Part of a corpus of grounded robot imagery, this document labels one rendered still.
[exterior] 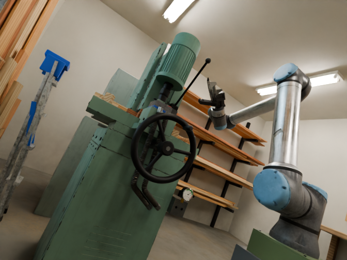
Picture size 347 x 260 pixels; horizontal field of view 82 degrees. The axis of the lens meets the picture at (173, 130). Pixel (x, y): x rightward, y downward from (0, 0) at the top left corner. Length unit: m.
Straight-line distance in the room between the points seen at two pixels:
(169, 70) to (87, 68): 2.41
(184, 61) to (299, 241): 1.01
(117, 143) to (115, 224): 0.37
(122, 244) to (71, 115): 2.54
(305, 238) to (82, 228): 0.91
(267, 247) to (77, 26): 3.50
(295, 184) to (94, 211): 0.83
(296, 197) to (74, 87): 3.09
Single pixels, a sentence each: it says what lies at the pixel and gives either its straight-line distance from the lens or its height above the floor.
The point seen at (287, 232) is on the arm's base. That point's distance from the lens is 1.04.
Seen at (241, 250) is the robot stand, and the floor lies 0.54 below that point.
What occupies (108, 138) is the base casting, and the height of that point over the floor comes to 0.75.
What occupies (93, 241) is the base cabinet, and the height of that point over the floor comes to 0.33.
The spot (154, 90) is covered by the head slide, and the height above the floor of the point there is 1.15.
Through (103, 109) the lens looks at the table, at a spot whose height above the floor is 0.86.
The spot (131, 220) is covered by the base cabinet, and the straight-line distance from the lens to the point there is 1.04.
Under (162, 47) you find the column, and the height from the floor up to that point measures 1.48.
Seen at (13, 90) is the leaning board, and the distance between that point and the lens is 2.29.
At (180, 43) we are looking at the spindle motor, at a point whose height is 1.42.
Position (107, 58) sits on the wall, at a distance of 3.55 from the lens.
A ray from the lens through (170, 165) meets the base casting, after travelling 1.04.
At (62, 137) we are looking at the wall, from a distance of 3.35.
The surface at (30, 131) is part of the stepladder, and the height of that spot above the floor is 0.60.
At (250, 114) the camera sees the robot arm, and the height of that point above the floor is 1.29.
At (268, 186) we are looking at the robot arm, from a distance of 0.90.
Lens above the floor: 0.74
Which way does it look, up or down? 11 degrees up
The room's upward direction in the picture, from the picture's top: 23 degrees clockwise
